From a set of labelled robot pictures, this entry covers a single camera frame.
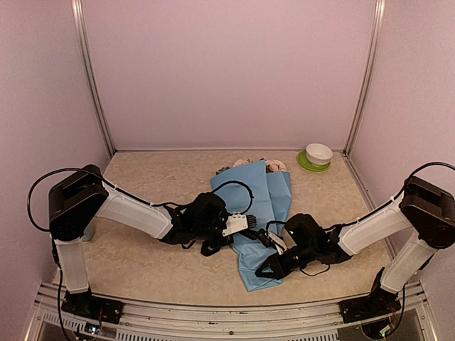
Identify right corner metal post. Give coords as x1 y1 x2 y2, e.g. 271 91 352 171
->
343 0 387 157

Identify white ceramic bowl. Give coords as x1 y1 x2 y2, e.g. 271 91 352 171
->
305 143 333 166

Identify fake flower bunch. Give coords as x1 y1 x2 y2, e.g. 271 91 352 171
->
215 158 289 175

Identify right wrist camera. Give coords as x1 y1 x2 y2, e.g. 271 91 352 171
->
257 229 288 255

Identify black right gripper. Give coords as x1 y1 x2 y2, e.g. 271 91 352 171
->
257 242 317 281

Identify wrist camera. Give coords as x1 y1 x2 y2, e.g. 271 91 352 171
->
222 213 257 237
257 229 288 255

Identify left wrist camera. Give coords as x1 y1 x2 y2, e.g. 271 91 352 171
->
222 213 257 237

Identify blue wrapping paper sheet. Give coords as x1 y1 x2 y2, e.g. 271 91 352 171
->
210 160 292 292

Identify green plastic saucer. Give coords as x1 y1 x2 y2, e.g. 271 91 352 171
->
297 151 331 173

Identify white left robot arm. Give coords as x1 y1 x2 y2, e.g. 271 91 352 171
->
48 165 230 316

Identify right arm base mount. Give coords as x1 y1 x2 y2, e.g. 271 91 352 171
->
339 268 402 323

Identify white blue paper cup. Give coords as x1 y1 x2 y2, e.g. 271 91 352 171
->
82 226 95 242

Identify corner metal post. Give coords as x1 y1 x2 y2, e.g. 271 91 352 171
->
343 0 387 157
71 0 117 158

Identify left corner metal post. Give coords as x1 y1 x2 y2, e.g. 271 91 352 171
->
71 0 117 158

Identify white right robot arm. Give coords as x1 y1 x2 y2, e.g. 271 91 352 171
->
255 176 454 315

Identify black printed ribbon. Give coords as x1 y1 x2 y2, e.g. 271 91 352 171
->
199 230 266 257

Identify aluminium table frame rail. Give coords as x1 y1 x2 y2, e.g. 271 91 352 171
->
24 280 441 341

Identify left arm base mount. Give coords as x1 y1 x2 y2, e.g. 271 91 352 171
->
61 289 124 325

